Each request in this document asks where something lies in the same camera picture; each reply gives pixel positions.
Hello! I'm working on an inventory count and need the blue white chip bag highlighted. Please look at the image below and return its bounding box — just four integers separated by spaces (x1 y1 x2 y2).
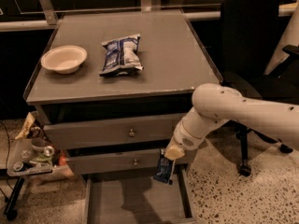
99 34 143 77

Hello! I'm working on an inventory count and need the grey middle drawer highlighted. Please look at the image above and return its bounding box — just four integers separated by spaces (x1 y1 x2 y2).
66 147 198 175

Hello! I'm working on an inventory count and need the white paper bowl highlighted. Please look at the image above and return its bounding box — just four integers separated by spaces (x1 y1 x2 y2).
41 45 87 75

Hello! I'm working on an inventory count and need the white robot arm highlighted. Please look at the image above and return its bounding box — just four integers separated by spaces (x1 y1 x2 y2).
164 4 299 161

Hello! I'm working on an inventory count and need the blue rxbar blueberry bar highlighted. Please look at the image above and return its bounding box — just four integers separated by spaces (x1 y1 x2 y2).
153 149 174 185

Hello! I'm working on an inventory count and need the black office chair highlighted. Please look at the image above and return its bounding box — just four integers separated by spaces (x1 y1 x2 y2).
214 0 299 177

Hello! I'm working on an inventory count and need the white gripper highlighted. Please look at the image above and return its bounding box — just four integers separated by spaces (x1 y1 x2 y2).
164 121 206 161

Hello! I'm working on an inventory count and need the grey top drawer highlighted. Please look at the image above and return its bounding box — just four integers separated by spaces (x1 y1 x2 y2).
44 113 184 149

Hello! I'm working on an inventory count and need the black folding stand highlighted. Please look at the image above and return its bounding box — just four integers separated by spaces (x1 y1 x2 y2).
4 177 24 221

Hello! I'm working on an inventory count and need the grey three-drawer cabinet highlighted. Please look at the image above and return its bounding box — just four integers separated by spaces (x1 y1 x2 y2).
22 9 224 224

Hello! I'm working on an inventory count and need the grey open bottom drawer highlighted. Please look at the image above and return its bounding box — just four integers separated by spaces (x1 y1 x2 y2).
83 166 198 224

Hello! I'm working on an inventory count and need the clear plastic bin of items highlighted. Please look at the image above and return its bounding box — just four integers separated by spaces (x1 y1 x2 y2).
7 112 75 183

